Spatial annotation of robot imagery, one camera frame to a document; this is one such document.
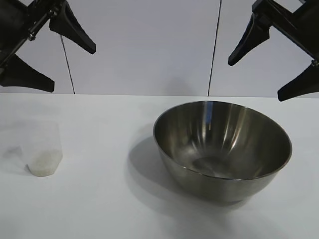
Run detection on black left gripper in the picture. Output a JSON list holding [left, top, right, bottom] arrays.
[[0, 0, 97, 93]]

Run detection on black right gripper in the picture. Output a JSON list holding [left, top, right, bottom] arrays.
[[228, 0, 319, 102]]

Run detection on translucent plastic measuring cup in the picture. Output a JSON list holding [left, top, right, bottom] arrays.
[[0, 121, 63, 178]]

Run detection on stainless steel mixing bowl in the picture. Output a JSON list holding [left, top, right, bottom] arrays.
[[153, 100, 293, 203]]

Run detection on white rice grains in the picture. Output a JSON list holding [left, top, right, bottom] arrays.
[[26, 148, 63, 177]]

